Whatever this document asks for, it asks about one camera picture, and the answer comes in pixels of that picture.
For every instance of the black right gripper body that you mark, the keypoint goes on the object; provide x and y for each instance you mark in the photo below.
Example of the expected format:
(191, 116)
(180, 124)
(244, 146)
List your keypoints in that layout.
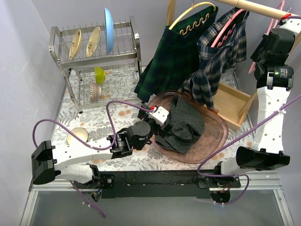
(256, 56)

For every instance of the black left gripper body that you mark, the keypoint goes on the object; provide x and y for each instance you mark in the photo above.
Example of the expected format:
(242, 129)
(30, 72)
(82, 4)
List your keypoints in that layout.
(164, 127)

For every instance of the grey dotted skirt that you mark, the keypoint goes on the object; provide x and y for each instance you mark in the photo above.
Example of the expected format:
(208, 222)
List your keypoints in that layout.
(188, 127)

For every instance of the pink wavy hanger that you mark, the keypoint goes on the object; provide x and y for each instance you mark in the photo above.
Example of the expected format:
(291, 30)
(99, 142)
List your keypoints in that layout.
(215, 42)

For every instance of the navy cream plaid skirt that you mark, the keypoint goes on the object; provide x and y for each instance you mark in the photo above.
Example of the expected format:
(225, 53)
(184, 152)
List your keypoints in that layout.
(203, 84)

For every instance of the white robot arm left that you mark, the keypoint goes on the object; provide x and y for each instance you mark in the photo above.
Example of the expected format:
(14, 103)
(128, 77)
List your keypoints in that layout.
(70, 162)

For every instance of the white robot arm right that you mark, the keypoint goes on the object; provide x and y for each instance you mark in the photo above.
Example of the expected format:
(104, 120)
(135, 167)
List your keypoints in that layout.
(274, 83)

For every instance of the yellow hanger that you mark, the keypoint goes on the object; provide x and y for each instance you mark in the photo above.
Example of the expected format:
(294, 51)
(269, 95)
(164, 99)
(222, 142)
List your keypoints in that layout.
(188, 16)

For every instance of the green tartan skirt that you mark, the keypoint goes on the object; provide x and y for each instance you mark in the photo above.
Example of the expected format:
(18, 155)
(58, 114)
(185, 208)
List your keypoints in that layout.
(176, 56)

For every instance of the pink transparent tray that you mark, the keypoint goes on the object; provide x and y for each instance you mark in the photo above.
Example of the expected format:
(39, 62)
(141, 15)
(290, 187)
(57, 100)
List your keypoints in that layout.
(213, 137)

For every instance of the floral table mat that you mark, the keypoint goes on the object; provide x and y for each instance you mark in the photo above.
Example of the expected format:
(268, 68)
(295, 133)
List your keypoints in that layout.
(129, 160)

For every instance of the wooden clothes rack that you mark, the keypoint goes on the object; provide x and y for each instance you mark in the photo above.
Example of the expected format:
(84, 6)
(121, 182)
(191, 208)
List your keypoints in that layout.
(232, 104)

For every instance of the patterned cup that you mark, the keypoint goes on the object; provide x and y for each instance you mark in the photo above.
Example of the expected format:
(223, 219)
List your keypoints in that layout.
(95, 91)

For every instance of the yellow-green bowl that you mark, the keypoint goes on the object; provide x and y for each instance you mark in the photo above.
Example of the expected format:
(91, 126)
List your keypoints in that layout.
(99, 75)

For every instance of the steel dish rack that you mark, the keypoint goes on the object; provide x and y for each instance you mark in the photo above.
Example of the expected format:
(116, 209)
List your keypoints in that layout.
(93, 75)

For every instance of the cream plate right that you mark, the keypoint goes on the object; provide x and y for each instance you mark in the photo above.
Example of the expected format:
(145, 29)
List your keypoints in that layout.
(93, 41)

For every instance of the cream plate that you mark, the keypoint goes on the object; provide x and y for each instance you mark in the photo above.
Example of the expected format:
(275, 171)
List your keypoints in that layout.
(75, 44)
(93, 41)

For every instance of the blue plate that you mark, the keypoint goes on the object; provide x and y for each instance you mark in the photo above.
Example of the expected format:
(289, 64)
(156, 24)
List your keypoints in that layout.
(109, 30)

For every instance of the cream plate left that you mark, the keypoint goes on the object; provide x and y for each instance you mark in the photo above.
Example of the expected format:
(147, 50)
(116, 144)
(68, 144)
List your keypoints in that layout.
(75, 44)

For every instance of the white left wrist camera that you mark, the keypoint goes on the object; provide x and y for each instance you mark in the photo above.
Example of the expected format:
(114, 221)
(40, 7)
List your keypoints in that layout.
(159, 114)

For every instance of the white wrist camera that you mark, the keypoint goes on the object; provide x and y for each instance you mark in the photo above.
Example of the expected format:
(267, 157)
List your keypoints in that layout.
(159, 114)
(289, 16)

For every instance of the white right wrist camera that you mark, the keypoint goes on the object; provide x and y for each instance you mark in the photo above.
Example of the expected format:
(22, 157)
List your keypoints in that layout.
(289, 16)

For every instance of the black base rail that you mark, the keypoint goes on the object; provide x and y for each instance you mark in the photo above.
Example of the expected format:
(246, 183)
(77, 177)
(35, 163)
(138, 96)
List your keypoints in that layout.
(162, 183)

